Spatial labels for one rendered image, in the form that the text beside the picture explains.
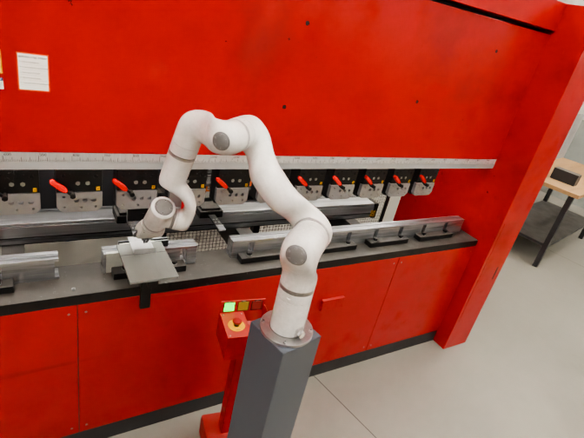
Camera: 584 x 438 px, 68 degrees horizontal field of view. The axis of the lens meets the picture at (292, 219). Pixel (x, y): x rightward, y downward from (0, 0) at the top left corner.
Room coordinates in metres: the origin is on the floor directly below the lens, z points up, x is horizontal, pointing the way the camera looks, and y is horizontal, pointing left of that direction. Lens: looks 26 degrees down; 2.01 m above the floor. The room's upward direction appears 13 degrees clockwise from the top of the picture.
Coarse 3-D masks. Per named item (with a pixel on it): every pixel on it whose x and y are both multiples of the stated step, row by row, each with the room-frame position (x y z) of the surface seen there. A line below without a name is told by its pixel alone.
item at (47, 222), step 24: (0, 216) 1.52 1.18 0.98; (24, 216) 1.56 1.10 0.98; (48, 216) 1.60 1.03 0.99; (72, 216) 1.65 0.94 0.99; (96, 216) 1.69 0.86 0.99; (240, 216) 2.07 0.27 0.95; (264, 216) 2.16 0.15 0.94; (336, 216) 2.45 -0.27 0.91; (360, 216) 2.56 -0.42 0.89; (0, 240) 1.46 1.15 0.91; (24, 240) 1.51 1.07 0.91; (48, 240) 1.56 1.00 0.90; (72, 240) 1.62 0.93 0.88
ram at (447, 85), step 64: (0, 0) 1.28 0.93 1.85; (64, 0) 1.37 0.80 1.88; (128, 0) 1.47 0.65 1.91; (192, 0) 1.59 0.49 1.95; (256, 0) 1.72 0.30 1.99; (320, 0) 1.87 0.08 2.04; (384, 0) 2.05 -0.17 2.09; (64, 64) 1.37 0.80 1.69; (128, 64) 1.48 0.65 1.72; (192, 64) 1.60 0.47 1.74; (256, 64) 1.75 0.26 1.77; (320, 64) 1.91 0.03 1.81; (384, 64) 2.11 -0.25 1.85; (448, 64) 2.35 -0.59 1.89; (512, 64) 2.63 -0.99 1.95; (0, 128) 1.26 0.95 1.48; (64, 128) 1.36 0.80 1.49; (128, 128) 1.48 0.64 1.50; (320, 128) 1.95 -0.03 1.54; (384, 128) 2.17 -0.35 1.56; (448, 128) 2.44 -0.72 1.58
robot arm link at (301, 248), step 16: (304, 224) 1.20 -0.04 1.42; (320, 224) 1.22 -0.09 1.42; (288, 240) 1.13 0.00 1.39; (304, 240) 1.11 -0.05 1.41; (320, 240) 1.15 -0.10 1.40; (288, 256) 1.10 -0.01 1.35; (304, 256) 1.09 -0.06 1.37; (320, 256) 1.14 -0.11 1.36; (288, 272) 1.16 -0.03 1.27; (304, 272) 1.12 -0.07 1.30; (288, 288) 1.16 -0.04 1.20; (304, 288) 1.16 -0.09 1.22
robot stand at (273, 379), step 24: (312, 336) 1.20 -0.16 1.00; (264, 360) 1.14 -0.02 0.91; (288, 360) 1.11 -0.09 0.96; (312, 360) 1.21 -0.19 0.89; (240, 384) 1.20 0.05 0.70; (264, 384) 1.12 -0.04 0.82; (288, 384) 1.14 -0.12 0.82; (240, 408) 1.18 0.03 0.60; (264, 408) 1.10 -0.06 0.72; (288, 408) 1.17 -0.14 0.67; (240, 432) 1.17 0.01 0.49; (264, 432) 1.10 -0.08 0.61; (288, 432) 1.20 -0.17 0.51
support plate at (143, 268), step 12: (120, 252) 1.44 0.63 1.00; (132, 252) 1.46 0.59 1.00; (156, 252) 1.50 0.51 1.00; (132, 264) 1.38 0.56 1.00; (144, 264) 1.40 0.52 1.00; (156, 264) 1.42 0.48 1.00; (168, 264) 1.43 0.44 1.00; (132, 276) 1.31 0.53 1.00; (144, 276) 1.32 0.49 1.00; (156, 276) 1.34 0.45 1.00; (168, 276) 1.36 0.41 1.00
